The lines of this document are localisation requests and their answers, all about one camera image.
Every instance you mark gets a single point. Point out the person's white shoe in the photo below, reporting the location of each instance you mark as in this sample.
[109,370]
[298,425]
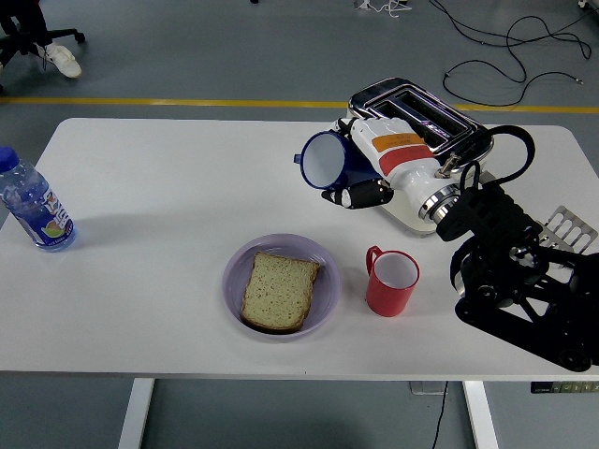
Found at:
[63,58]

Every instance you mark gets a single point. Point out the person's leg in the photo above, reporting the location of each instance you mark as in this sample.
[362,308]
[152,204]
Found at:
[35,23]

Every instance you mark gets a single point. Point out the yellow floor tape line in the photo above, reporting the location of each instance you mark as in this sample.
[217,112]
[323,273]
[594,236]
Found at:
[187,101]

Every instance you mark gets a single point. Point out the clear bottle blue cap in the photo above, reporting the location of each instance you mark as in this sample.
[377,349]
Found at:
[39,210]

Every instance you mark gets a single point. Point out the purple round plate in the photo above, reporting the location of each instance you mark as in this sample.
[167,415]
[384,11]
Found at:
[327,280]

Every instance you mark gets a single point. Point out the bread slice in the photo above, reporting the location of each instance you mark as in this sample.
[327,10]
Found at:
[278,292]

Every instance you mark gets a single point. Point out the white table leg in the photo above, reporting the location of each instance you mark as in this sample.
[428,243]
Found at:
[482,416]
[135,416]

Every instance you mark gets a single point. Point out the silver metal toast rack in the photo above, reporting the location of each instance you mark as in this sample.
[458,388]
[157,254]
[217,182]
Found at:
[568,227]

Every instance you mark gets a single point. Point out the blue enamel cup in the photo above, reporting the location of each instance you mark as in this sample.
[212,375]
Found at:
[323,159]

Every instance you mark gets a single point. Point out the red enamel cup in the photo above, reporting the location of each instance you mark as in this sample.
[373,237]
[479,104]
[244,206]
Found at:
[386,299]

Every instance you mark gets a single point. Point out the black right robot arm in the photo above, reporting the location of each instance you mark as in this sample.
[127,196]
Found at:
[505,280]

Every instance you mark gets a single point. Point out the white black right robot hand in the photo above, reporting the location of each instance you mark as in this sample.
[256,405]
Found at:
[398,149]

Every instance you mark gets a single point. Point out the table height control panel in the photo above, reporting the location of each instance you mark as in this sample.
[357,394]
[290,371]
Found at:
[561,387]

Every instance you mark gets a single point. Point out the cream chrome toaster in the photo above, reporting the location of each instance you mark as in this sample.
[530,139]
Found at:
[421,105]

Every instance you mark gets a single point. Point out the grey box under table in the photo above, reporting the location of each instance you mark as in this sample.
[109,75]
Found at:
[423,388]

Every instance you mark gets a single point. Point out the black office chair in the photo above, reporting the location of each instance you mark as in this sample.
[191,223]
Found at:
[18,39]

